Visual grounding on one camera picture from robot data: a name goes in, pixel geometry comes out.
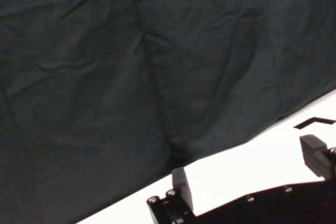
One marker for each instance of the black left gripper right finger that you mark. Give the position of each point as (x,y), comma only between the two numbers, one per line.
(316,155)

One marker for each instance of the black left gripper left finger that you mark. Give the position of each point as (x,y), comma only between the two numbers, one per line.
(181,187)

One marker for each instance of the black L-shaped tape mark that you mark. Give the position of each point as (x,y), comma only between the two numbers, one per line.
(315,121)

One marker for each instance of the black fabric backdrop curtain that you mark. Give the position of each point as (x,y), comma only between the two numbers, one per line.
(105,77)

